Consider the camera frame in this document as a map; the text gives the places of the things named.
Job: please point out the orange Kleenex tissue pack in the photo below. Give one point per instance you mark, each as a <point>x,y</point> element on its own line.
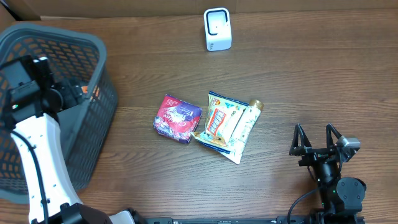
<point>95,94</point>

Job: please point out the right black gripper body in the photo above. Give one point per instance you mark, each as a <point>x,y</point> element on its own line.
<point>313,156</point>

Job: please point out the red purple pad pack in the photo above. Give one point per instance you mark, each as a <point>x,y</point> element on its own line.
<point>177,119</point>

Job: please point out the yellow snack bag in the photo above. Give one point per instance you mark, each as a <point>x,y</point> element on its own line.
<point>222,117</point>

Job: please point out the white barcode scanner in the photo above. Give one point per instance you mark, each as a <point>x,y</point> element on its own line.
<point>218,32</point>

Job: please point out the grey plastic basket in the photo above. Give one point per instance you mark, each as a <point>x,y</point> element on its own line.
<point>71,55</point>

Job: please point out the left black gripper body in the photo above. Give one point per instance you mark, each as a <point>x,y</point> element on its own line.
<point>68,96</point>

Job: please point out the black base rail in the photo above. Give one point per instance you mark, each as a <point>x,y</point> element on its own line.
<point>276,220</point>

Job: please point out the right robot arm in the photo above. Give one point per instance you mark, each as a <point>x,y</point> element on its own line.
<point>341,197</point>

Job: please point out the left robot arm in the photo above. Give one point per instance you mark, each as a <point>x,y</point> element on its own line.
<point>30,117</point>

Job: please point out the white tube gold cap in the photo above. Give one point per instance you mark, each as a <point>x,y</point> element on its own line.
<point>240,135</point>

